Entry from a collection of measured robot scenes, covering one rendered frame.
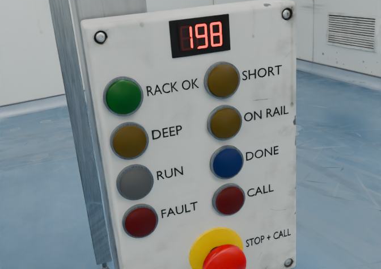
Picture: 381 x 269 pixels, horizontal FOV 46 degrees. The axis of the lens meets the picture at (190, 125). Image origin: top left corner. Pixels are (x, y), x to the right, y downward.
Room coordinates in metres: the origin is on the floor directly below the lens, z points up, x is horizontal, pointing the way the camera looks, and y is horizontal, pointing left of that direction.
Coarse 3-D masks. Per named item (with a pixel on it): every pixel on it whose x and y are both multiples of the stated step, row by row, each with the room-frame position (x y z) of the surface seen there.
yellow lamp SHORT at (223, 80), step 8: (224, 64) 0.35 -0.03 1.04; (216, 72) 0.34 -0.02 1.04; (224, 72) 0.34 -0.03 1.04; (232, 72) 0.34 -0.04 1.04; (208, 80) 0.34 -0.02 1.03; (216, 80) 0.34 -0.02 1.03; (224, 80) 0.34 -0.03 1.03; (232, 80) 0.34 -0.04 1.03; (208, 88) 0.34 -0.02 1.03; (216, 88) 0.34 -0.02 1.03; (224, 88) 0.34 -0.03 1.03; (232, 88) 0.34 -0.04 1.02; (224, 96) 0.34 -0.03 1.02
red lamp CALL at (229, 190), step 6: (222, 192) 0.34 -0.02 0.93; (228, 192) 0.34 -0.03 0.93; (234, 192) 0.34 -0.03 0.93; (240, 192) 0.35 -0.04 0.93; (222, 198) 0.34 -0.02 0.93; (228, 198) 0.34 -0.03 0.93; (234, 198) 0.34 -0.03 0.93; (240, 198) 0.34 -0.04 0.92; (216, 204) 0.34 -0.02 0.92; (222, 204) 0.34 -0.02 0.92; (228, 204) 0.34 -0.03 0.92; (234, 204) 0.34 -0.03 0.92; (240, 204) 0.35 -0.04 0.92; (222, 210) 0.34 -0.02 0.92; (228, 210) 0.34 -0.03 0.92; (234, 210) 0.34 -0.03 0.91
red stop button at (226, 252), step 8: (216, 248) 0.32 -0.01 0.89; (224, 248) 0.32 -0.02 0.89; (232, 248) 0.32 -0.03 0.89; (208, 256) 0.32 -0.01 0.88; (216, 256) 0.32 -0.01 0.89; (224, 256) 0.32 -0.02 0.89; (232, 256) 0.32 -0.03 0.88; (240, 256) 0.32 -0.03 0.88; (208, 264) 0.32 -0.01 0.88; (216, 264) 0.32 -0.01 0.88; (224, 264) 0.32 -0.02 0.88; (232, 264) 0.32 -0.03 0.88; (240, 264) 0.32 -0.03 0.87
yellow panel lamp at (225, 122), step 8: (216, 112) 0.34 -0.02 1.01; (224, 112) 0.34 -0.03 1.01; (232, 112) 0.34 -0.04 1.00; (216, 120) 0.34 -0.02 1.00; (224, 120) 0.34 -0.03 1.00; (232, 120) 0.34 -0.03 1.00; (216, 128) 0.34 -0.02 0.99; (224, 128) 0.34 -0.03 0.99; (232, 128) 0.34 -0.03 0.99; (216, 136) 0.34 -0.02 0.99; (224, 136) 0.34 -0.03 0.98
